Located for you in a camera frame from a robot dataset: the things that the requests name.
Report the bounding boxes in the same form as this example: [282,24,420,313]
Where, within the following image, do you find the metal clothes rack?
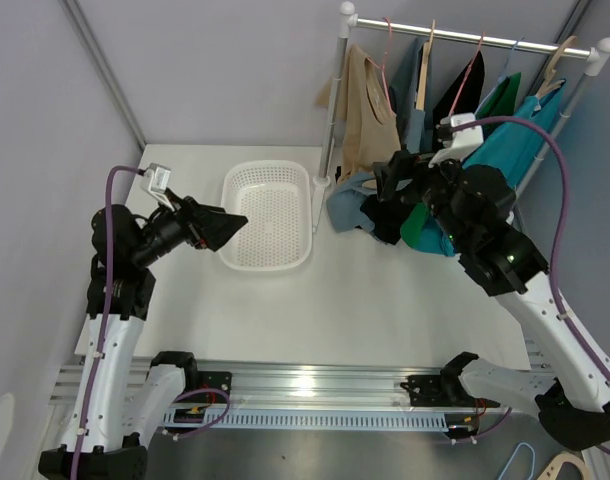
[311,1,610,229]

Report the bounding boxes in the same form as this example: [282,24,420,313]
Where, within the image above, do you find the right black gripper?
[372,146,470,250]

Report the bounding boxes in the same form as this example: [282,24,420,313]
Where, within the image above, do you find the blue hanger on floor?
[497,442,536,480]

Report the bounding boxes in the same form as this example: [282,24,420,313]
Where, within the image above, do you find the teal t shirt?
[401,80,566,257]

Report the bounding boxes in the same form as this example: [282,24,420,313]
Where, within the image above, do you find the pink wire hanger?
[448,30,486,116]
[371,17,395,117]

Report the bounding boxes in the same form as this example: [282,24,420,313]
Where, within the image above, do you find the white plastic basket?
[219,160,313,273]

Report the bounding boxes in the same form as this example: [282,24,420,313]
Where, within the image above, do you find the grey blue t shirt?
[326,38,423,233]

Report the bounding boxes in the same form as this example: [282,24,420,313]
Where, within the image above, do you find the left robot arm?
[38,191,248,479]

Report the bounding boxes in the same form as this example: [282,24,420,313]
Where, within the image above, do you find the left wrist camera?
[141,163,182,212]

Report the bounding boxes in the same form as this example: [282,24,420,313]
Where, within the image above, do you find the green t shirt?
[400,73,521,257]

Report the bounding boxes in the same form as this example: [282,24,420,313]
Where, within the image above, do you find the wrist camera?
[429,113,484,168]
[141,163,182,212]

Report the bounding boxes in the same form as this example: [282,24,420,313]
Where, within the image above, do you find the beige t shirt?
[315,45,400,182]

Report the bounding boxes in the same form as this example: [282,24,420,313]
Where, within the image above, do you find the light blue wire hanger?
[475,37,524,114]

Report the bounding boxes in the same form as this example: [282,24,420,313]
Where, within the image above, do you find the beige wooden hanger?
[534,35,577,99]
[415,20,436,111]

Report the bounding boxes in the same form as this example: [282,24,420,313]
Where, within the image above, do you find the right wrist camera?
[429,113,484,168]

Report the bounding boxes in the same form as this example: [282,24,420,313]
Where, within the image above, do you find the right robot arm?
[374,150,610,451]

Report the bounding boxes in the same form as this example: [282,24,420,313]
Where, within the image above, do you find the aluminium mounting rail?
[48,340,553,411]

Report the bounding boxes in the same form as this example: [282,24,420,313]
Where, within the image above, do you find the wooden hanger on floor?
[537,452,592,480]

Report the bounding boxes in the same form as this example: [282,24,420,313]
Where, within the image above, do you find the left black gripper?
[131,187,246,267]

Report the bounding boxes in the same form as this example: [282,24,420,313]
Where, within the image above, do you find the white slotted cable duct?
[213,409,448,433]

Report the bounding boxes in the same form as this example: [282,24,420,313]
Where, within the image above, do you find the black t shirt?
[361,53,485,253]

